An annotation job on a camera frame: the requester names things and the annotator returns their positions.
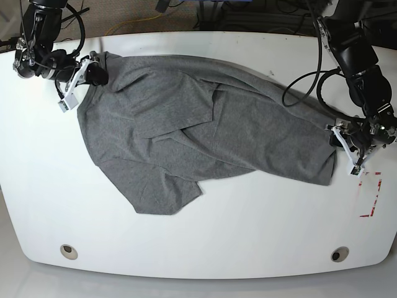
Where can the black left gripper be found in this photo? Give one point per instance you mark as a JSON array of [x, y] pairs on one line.
[[360, 138]]

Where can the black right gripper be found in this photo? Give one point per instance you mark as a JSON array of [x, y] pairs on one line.
[[95, 74]]

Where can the grey T-shirt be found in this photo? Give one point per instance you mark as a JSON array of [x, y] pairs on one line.
[[162, 124]]

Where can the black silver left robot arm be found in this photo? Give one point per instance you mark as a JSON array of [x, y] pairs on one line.
[[358, 62]]

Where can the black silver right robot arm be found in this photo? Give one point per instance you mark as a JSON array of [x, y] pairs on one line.
[[35, 55]]

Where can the red tape rectangle marking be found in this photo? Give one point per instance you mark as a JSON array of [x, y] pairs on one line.
[[368, 193]]

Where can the black tripod stand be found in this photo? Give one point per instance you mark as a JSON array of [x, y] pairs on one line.
[[8, 45]]

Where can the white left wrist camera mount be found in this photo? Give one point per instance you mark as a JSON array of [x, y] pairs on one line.
[[356, 163]]

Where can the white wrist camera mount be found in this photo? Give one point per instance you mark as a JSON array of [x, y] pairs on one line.
[[356, 163], [68, 100]]

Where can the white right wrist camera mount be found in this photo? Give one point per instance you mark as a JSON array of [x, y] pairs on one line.
[[68, 100]]

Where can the right table cable grommet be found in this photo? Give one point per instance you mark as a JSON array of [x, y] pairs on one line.
[[339, 254]]

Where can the table cable grommet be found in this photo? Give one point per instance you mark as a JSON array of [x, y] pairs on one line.
[[69, 252], [339, 254]]

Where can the left table cable grommet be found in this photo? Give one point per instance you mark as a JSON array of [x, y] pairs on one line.
[[69, 252]]

